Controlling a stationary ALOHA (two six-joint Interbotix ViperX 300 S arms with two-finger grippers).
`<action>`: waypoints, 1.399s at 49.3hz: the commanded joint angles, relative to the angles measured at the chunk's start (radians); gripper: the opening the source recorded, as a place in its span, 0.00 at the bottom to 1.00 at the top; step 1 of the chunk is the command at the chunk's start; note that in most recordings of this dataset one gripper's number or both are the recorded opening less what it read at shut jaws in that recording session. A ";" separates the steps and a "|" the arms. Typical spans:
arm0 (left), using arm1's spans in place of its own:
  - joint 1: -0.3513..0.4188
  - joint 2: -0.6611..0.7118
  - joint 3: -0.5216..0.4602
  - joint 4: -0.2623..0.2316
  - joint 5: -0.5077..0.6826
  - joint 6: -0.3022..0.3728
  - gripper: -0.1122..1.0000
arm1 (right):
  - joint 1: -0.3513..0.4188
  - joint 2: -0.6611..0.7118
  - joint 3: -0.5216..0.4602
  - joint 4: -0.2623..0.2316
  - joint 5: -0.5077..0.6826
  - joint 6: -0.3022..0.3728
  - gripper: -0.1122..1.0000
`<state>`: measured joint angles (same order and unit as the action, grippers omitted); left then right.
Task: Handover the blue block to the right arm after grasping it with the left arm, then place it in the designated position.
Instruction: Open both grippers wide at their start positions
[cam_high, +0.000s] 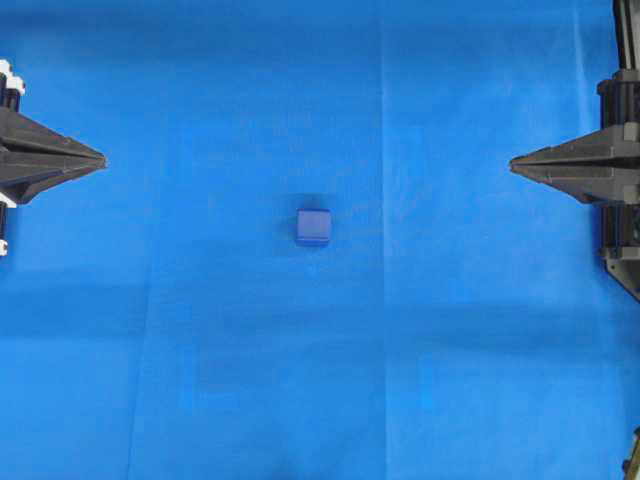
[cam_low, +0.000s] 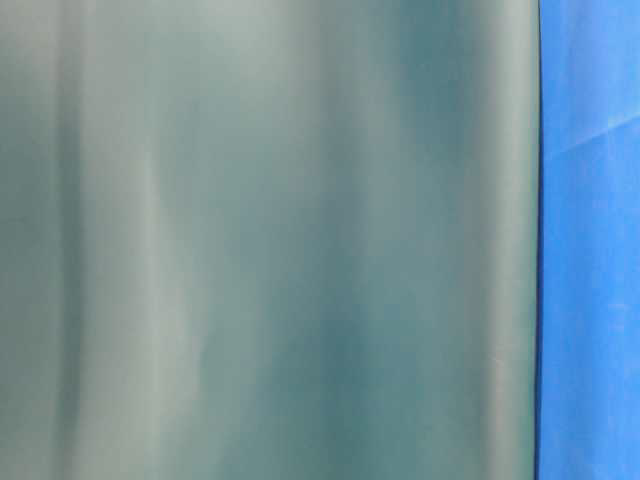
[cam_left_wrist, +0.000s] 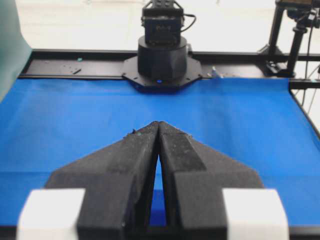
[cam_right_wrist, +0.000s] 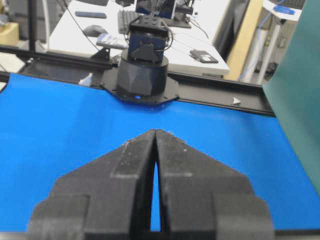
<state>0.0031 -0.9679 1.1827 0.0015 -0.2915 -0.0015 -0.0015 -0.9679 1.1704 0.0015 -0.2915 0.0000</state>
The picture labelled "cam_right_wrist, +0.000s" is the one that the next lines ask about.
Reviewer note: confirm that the white office desk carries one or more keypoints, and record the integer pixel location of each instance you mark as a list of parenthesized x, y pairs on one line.
[(68, 37)]

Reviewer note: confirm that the black keyboard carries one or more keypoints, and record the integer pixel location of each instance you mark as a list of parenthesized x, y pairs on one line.
[(125, 21)]

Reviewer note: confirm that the white paper scrap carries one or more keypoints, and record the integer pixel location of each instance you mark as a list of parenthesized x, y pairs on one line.
[(236, 101)]

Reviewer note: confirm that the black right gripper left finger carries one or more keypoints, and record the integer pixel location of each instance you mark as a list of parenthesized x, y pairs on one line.
[(108, 198)]

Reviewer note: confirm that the green backdrop cloth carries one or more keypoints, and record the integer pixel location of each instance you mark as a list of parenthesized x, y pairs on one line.
[(294, 91)]

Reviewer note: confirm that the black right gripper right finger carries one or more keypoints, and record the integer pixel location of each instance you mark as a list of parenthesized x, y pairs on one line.
[(204, 199)]

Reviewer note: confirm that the blue table cloth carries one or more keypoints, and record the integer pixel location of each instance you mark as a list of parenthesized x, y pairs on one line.
[(48, 128)]

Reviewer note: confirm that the black aluminium table frame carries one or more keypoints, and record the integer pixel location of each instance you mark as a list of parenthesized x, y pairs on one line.
[(192, 89)]

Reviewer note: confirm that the black computer mouse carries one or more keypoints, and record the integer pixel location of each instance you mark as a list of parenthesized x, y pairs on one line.
[(94, 31)]

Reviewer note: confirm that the black smartphone on desk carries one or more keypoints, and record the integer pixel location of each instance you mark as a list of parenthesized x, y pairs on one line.
[(86, 14)]

